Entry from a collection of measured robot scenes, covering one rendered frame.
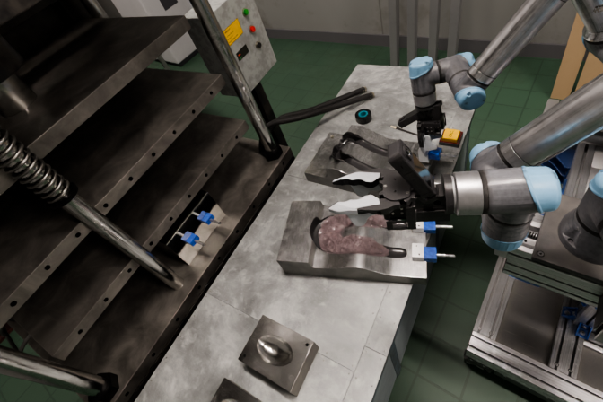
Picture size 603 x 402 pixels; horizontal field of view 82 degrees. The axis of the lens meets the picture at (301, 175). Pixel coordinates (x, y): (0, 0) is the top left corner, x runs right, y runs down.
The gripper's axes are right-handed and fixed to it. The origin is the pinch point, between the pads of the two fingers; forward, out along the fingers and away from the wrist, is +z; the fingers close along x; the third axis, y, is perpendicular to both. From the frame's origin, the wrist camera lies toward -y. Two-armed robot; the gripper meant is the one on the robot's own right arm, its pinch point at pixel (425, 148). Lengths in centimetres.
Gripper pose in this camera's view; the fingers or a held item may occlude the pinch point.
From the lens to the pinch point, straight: 140.8
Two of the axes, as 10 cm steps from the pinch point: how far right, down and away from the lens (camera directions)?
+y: 8.0, 1.1, -5.9
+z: 3.2, 7.5, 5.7
